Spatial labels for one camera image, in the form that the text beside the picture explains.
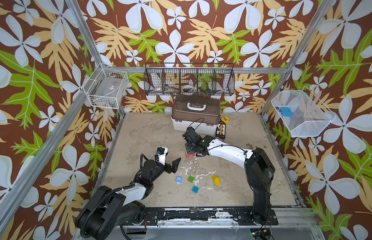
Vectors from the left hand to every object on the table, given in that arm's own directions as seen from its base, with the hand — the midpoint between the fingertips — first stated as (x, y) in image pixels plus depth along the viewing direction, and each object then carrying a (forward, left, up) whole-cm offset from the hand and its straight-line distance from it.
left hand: (172, 153), depth 84 cm
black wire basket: (+45, -9, +20) cm, 50 cm away
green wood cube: (-11, -11, -11) cm, 19 cm away
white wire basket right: (+12, -72, +20) cm, 76 cm away
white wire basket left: (+31, +40, +22) cm, 55 cm away
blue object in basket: (+20, -66, +15) cm, 71 cm away
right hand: (+7, -9, -2) cm, 12 cm away
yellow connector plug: (+36, -39, -10) cm, 54 cm away
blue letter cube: (-11, -4, -11) cm, 16 cm away
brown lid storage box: (+25, -18, +9) cm, 32 cm away
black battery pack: (+23, -33, -11) cm, 42 cm away
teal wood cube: (-16, -13, -12) cm, 24 cm away
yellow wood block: (-12, -25, -10) cm, 30 cm away
